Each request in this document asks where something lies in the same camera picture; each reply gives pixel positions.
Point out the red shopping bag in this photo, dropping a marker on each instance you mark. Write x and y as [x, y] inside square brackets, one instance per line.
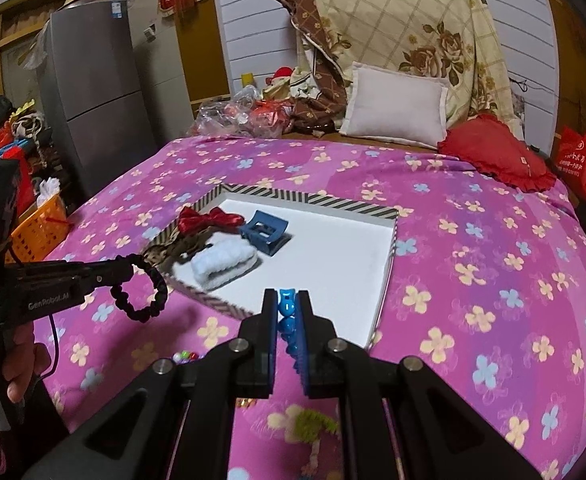
[583, 160]

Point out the person's dark patterned clothing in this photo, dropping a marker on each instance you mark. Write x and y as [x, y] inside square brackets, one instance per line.
[3, 450]

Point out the clear plastic bag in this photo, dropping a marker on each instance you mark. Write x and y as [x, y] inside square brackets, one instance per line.
[218, 115]

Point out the dark blue hair claw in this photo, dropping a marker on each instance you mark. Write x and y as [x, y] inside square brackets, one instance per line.
[263, 232]

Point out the bright blue plastic hair clip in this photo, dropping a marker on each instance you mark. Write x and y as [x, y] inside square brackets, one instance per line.
[287, 325]

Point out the red heart pillow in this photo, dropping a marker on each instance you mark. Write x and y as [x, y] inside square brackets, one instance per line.
[493, 155]

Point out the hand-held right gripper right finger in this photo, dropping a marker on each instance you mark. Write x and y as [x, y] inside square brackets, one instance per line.
[303, 345]

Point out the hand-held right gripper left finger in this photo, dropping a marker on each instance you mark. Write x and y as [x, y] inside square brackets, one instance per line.
[271, 340]

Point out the pink floral bedsheet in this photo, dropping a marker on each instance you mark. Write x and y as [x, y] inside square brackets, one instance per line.
[473, 260]

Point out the person's left hand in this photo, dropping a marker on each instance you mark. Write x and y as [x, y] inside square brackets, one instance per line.
[28, 375]

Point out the leopard print scrunchie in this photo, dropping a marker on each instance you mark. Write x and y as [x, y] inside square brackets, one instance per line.
[173, 250]

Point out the gold hair clip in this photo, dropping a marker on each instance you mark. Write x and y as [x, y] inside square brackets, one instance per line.
[245, 402]

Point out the grey refrigerator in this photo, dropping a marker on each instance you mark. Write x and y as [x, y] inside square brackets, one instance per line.
[103, 85]

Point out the red plastic stick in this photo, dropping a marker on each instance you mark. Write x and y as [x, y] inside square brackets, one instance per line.
[58, 220]

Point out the red hair bow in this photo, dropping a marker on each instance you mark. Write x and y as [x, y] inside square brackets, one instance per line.
[208, 220]

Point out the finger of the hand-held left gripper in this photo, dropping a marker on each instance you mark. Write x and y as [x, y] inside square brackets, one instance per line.
[113, 270]

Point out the red plush toy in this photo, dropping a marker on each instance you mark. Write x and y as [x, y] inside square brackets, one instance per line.
[283, 75]

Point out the white pillow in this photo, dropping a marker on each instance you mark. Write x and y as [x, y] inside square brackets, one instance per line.
[398, 105]

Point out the orange plastic basket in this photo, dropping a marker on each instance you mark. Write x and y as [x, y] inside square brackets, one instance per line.
[38, 230]

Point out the striped box with white inside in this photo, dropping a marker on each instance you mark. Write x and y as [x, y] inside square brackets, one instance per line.
[333, 270]

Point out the wooden door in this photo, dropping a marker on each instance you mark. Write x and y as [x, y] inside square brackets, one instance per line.
[203, 50]

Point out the light blue fluffy hair clip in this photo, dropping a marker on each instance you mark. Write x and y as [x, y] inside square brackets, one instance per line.
[223, 262]

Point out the red packet in plastic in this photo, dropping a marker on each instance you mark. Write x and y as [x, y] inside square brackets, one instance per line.
[268, 115]

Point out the white plastic bag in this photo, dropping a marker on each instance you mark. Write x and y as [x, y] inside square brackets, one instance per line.
[48, 187]

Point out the straw hat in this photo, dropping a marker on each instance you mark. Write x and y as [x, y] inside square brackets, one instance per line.
[78, 1]

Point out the beige floral quilt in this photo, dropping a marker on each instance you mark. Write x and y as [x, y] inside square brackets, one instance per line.
[398, 10]

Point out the yellow cup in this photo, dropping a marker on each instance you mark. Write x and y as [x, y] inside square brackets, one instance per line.
[247, 80]

